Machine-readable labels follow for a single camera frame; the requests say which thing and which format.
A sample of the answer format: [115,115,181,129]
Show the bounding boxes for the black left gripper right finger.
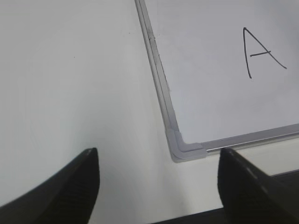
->
[217,148,299,224]

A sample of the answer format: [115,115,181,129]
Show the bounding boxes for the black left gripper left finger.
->
[0,148,100,224]

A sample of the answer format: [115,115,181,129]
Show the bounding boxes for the white board with grey frame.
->
[135,0,299,162]

